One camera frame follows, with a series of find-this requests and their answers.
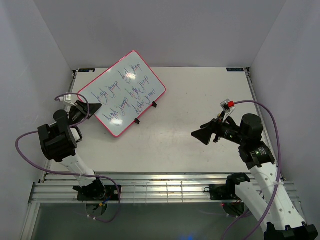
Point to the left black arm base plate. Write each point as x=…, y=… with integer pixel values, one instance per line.
x=111, y=194

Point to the aluminium table edge rail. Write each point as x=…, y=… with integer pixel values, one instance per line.
x=261, y=110

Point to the blue table label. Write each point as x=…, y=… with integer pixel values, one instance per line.
x=234, y=69
x=86, y=70

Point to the black wire easel stand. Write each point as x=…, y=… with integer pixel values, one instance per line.
x=137, y=121

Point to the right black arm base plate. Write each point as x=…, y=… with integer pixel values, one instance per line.
x=220, y=192

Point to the aluminium front rail frame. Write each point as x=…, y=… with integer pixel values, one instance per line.
x=136, y=188

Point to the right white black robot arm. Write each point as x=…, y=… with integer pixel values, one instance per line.
x=273, y=208

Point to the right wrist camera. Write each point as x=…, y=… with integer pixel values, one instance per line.
x=228, y=107

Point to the right blue table label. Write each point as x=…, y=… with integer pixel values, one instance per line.
x=234, y=69

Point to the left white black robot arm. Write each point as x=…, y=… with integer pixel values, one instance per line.
x=59, y=142

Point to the pink framed whiteboard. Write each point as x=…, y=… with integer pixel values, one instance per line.
x=125, y=91

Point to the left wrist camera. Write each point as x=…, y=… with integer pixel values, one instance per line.
x=67, y=100

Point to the left blue table label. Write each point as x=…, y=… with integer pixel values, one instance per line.
x=86, y=70

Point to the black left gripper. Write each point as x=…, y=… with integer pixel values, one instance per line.
x=82, y=107

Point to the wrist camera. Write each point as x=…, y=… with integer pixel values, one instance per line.
x=67, y=100
x=228, y=107

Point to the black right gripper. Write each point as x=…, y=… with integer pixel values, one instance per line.
x=204, y=134

